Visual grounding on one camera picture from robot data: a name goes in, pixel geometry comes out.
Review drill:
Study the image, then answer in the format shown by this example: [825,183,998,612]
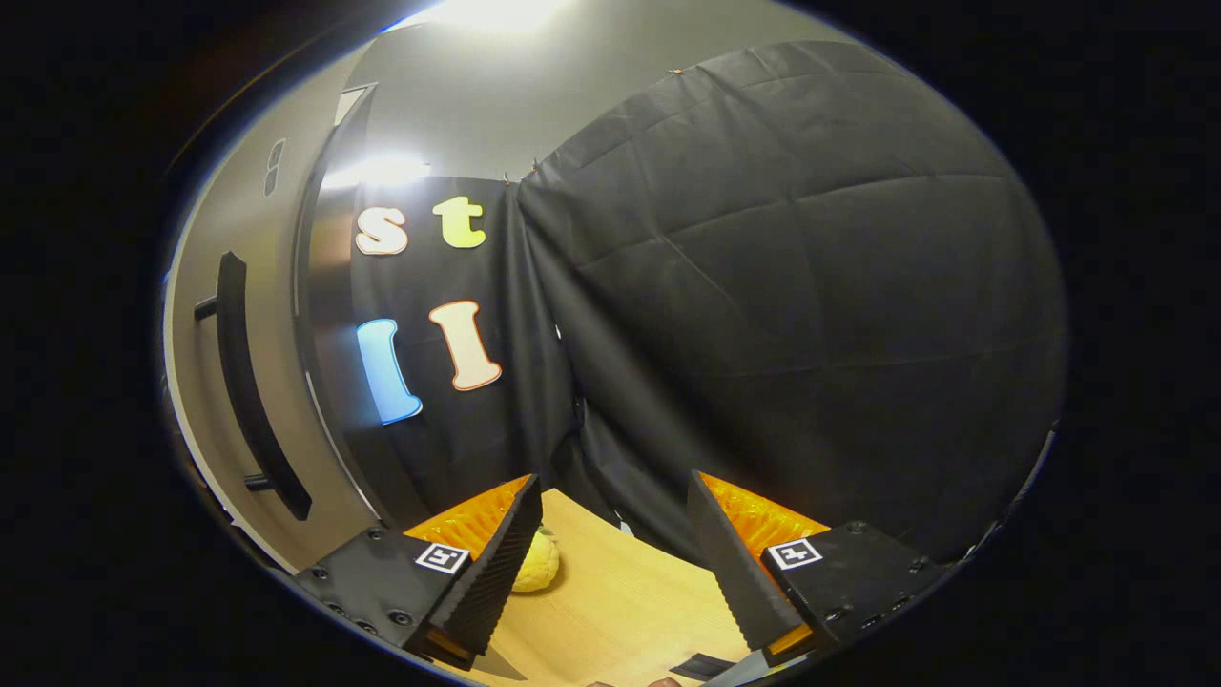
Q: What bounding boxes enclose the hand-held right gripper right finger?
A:
[687,469,953,659]

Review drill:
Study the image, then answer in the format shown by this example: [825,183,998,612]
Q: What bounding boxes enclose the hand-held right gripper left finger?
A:
[294,474,545,669]

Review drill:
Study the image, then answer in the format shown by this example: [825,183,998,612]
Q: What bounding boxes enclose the white cabinet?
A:
[291,81,430,531]

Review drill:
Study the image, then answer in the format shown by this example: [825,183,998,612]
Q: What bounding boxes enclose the yellow plush ball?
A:
[510,528,561,594]

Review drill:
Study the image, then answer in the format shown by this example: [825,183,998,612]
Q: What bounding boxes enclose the small black flat block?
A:
[668,654,735,680]

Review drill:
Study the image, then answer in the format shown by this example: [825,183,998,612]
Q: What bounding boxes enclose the black backdrop cloth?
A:
[348,40,1067,564]

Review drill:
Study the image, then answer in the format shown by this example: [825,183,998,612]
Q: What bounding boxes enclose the black right door handle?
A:
[196,251,313,521]

